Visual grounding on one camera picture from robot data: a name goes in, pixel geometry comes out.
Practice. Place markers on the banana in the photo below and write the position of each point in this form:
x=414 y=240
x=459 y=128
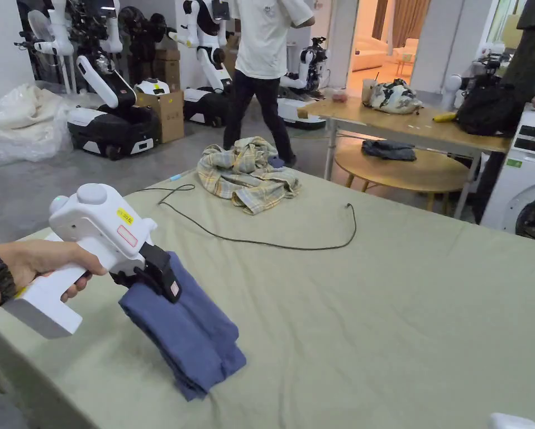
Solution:
x=444 y=117

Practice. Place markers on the patterned cloth bag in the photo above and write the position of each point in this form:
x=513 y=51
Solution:
x=395 y=96

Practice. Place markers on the dark blue garment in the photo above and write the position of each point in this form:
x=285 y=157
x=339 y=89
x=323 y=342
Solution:
x=191 y=330

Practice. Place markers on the stack of cardboard cartons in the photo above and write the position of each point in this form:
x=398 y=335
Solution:
x=167 y=67

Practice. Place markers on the tall white humanoid robot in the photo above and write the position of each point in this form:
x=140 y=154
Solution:
x=207 y=53

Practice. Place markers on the white standing fan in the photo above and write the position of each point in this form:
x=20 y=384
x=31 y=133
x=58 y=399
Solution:
x=44 y=27

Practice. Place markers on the white and black robot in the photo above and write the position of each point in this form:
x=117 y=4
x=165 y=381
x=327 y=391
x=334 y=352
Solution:
x=305 y=76

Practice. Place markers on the open cardboard carton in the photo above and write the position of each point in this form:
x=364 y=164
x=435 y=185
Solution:
x=167 y=116

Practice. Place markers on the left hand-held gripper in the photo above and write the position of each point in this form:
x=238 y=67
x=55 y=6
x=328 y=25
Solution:
x=93 y=219

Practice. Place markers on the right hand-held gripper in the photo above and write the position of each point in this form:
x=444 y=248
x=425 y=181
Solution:
x=511 y=422

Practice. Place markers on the plaid shirt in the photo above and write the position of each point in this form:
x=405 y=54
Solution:
x=245 y=178

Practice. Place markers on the white sofa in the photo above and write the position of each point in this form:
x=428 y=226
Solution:
x=374 y=56

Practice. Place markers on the white washing machine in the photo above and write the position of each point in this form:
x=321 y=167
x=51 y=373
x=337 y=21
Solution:
x=513 y=196

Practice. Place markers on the clear plastic sheet pile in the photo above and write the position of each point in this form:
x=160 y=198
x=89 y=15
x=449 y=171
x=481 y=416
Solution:
x=22 y=120

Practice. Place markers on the drink cup with straw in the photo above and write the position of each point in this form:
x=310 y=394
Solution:
x=367 y=91

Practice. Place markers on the black backpack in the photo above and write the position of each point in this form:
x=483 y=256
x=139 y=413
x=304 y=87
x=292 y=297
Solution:
x=488 y=109

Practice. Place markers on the bed with pale green sheet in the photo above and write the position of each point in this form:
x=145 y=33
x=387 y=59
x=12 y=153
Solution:
x=361 y=321

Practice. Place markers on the person's left hand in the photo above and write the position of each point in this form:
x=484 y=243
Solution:
x=44 y=257

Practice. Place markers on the dark grey cloth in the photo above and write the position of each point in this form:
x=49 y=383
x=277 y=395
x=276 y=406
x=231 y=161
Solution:
x=388 y=151

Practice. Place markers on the white robot with black base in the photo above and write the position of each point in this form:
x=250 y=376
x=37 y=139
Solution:
x=111 y=120

